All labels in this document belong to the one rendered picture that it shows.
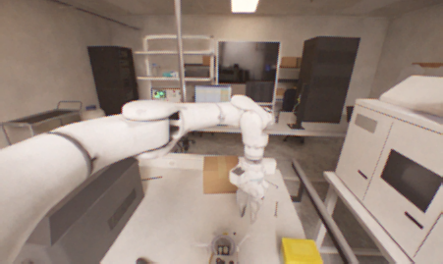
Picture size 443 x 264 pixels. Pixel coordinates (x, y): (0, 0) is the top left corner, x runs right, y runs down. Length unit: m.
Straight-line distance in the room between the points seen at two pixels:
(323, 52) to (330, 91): 0.49
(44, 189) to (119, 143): 0.11
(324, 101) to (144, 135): 2.39
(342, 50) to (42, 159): 2.56
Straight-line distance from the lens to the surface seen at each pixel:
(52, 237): 0.73
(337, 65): 2.54
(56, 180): 0.24
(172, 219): 0.97
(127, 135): 0.30
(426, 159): 0.98
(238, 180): 0.48
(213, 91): 2.29
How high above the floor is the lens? 1.62
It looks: 20 degrees down
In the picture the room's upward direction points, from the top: 1 degrees clockwise
